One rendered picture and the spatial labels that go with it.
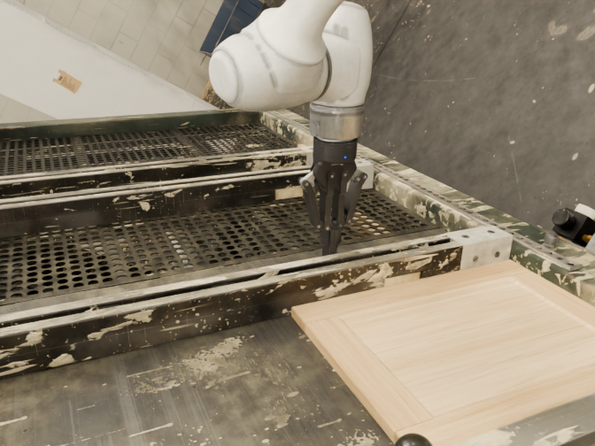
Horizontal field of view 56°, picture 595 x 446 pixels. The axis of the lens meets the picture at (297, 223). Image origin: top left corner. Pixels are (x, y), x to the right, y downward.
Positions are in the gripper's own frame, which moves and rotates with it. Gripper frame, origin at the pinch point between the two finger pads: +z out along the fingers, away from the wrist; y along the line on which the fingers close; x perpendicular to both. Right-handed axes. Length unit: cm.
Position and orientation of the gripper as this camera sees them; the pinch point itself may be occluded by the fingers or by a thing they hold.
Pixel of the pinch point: (329, 244)
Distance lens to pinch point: 102.9
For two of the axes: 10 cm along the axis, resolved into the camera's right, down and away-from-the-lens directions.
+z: -0.2, 9.2, 3.9
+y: -9.1, 1.4, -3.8
